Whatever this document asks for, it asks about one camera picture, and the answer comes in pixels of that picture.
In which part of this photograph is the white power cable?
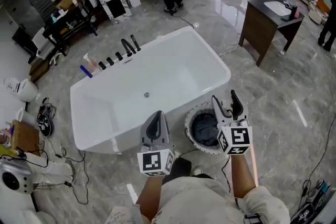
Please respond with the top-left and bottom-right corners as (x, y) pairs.
(218, 34), (242, 59)

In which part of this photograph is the dark grey cloth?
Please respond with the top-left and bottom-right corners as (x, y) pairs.
(191, 112), (220, 147)

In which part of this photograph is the black vanity faucet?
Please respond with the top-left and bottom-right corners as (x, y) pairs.
(280, 4), (298, 22)

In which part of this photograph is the silver round device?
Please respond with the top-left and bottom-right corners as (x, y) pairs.
(0, 161), (34, 195)

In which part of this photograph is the white toilet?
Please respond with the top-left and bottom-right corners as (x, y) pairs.
(3, 77), (40, 103)

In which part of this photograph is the white round basket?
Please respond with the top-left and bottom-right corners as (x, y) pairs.
(184, 101), (229, 157)

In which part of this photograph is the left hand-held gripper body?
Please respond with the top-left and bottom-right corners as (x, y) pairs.
(136, 138), (176, 178)

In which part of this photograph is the black round floor device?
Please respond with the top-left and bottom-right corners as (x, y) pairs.
(36, 98), (57, 137)

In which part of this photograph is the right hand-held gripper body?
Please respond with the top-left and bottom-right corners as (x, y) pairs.
(217, 117), (253, 156)

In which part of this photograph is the person's left forearm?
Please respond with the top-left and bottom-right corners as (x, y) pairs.
(134, 174), (165, 221)

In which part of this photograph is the black bathtub faucet spout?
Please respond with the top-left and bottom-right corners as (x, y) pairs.
(120, 38), (138, 57)

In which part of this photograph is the pink pump soap bottle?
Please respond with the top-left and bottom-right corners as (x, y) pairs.
(83, 52), (98, 74)

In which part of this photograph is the blue bottle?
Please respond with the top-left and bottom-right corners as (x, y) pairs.
(79, 65), (93, 79)

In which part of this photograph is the black hand shower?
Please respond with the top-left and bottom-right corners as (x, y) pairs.
(130, 35), (142, 52)

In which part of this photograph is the black shelf cart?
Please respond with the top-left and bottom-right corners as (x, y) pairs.
(43, 2), (98, 57)

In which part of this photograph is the white vanity sink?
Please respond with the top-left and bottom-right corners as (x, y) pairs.
(263, 1), (292, 16)

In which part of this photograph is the black floor cable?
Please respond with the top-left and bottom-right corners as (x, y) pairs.
(46, 136), (90, 206)

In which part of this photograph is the white marble cabinet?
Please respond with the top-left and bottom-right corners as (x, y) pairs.
(96, 0), (132, 21)

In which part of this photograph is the person's right forearm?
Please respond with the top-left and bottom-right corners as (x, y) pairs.
(230, 154), (257, 199)

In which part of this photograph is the person's white shirt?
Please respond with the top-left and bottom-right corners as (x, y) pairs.
(132, 175), (291, 224)

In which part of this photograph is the white bathtub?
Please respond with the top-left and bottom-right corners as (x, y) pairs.
(69, 25), (232, 155)

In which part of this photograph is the dark wooden vanity cabinet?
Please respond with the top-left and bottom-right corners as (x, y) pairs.
(238, 0), (306, 68)

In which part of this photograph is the thin black cable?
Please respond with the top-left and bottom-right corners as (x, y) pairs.
(301, 114), (336, 194)

